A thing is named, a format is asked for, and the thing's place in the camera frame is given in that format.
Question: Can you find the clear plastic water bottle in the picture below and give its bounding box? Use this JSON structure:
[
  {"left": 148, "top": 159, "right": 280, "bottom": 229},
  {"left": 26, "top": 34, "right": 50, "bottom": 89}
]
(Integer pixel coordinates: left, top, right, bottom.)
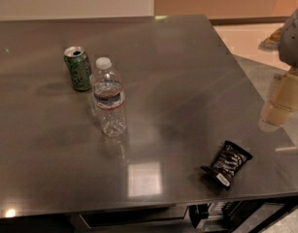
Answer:
[{"left": 91, "top": 57, "right": 126, "bottom": 137}]

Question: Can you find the green soda can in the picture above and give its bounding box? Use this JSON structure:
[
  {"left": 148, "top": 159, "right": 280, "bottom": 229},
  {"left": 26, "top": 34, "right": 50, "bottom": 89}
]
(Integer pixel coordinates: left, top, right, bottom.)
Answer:
[{"left": 64, "top": 47, "right": 92, "bottom": 91}]

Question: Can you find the black rxbar chocolate wrapper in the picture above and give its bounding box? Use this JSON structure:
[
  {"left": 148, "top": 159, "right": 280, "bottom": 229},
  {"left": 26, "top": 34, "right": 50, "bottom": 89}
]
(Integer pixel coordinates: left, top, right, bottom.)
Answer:
[{"left": 201, "top": 141, "right": 252, "bottom": 189}]

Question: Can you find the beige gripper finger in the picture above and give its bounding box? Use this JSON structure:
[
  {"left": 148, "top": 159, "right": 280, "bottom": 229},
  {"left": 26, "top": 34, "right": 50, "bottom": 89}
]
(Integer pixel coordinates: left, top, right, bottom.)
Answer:
[{"left": 261, "top": 67, "right": 298, "bottom": 126}]

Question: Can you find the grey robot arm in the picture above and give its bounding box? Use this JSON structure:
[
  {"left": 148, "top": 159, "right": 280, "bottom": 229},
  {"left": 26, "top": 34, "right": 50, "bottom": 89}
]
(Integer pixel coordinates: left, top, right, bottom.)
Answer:
[{"left": 260, "top": 8, "right": 298, "bottom": 130}]

